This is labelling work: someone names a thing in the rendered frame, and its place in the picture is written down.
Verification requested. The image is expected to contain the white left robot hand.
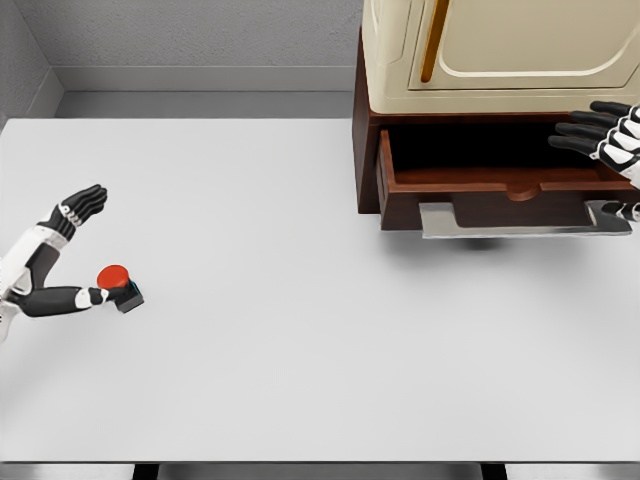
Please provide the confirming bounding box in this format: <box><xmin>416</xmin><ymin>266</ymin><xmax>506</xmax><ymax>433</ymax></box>
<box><xmin>0</xmin><ymin>183</ymin><xmax>122</xmax><ymax>346</ymax></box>

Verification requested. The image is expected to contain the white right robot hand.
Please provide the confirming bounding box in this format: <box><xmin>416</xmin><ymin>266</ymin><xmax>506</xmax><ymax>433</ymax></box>
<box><xmin>547</xmin><ymin>100</ymin><xmax>640</xmax><ymax>224</ymax></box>

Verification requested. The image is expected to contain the red button switch black base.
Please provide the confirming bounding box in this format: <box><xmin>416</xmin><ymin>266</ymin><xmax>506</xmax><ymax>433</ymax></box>
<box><xmin>96</xmin><ymin>264</ymin><xmax>146</xmax><ymax>316</ymax></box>

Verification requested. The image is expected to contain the cream and brown cabinet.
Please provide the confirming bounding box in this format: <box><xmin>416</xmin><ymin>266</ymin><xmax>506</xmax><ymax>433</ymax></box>
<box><xmin>351</xmin><ymin>0</ymin><xmax>640</xmax><ymax>217</ymax></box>

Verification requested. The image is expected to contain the brown wooden drawer metal handle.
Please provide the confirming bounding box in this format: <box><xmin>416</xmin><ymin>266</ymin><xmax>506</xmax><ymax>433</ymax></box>
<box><xmin>376</xmin><ymin>127</ymin><xmax>640</xmax><ymax>240</ymax></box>

